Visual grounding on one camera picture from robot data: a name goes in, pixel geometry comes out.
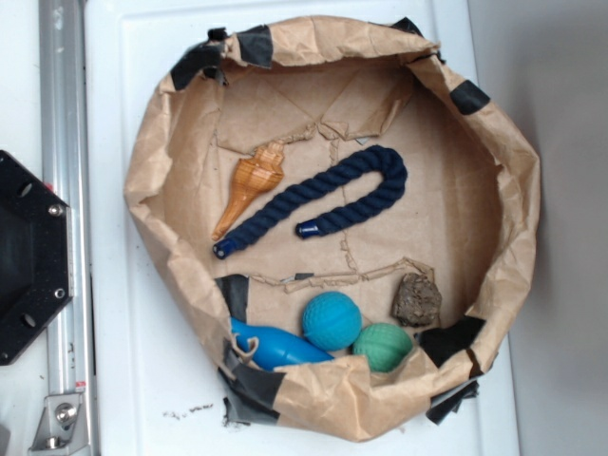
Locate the orange conch shell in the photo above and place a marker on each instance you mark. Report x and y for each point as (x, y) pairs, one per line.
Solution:
(252, 178)

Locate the metal corner bracket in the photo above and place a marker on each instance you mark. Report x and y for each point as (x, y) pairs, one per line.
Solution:
(62, 429)

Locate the aluminium extrusion rail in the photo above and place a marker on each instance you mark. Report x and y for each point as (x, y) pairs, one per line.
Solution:
(70, 344)

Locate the blue plastic bowling pin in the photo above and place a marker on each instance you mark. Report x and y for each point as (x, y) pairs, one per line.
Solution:
(272, 347)

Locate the grey brown rock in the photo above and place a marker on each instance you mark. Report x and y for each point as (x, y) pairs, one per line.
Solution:
(417, 302)

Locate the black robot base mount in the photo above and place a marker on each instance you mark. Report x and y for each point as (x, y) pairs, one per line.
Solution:
(35, 271)

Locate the green textured ball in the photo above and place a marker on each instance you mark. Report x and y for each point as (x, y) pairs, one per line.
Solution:
(384, 346)

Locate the blue textured ball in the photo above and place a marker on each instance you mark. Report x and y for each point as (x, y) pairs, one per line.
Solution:
(331, 321)

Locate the brown paper bag bin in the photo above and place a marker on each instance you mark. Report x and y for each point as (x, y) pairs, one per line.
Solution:
(393, 164)

